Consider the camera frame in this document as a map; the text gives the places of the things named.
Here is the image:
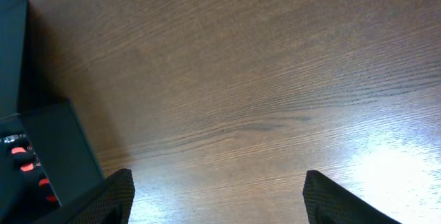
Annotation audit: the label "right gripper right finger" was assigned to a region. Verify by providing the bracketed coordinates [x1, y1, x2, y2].
[302, 170, 399, 224]

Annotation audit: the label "black open box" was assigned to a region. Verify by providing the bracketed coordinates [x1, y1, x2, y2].
[1, 0, 104, 223]

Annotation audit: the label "orange black needle-nose pliers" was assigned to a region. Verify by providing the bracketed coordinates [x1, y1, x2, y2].
[1, 133, 59, 217]

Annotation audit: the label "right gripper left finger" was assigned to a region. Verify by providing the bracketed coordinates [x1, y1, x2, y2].
[34, 168, 135, 224]

